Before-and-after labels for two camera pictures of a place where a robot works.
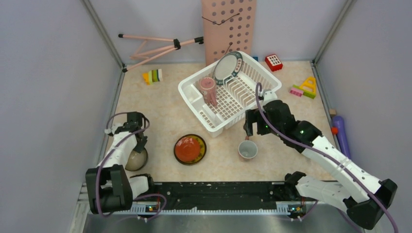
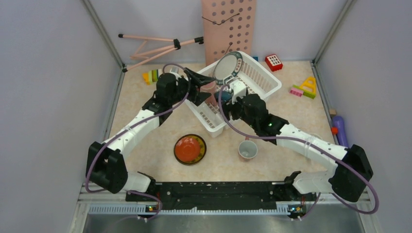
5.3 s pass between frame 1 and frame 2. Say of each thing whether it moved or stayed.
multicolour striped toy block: stayed
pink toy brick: stayed
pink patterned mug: stayed
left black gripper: moved
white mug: stayed
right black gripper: moved
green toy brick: stayed
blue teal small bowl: moved
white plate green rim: stayed
